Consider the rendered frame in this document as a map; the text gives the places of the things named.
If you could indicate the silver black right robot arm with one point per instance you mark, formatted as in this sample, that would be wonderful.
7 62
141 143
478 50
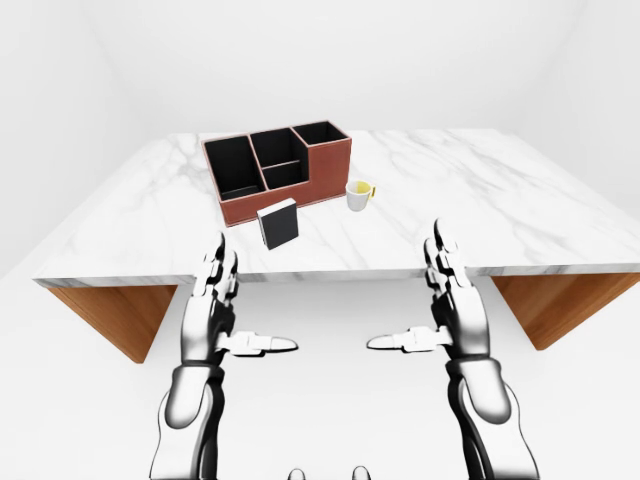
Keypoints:
487 415

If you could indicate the wooden table leg panel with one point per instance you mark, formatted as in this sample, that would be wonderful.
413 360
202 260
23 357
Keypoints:
562 307
112 315

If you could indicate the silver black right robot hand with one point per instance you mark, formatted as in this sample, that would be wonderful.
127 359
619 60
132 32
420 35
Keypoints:
465 320

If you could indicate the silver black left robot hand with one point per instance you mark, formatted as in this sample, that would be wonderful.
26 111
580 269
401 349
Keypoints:
200 320

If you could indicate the small dark rounded shape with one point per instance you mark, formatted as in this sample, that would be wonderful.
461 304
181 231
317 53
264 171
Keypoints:
296 473
360 473

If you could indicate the red-brown desk caddy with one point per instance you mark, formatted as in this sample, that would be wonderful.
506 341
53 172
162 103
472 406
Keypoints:
280 167

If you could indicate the black book with white pages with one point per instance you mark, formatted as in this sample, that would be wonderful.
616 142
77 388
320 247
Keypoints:
280 226

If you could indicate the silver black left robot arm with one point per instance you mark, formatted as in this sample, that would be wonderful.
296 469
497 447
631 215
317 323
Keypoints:
187 420

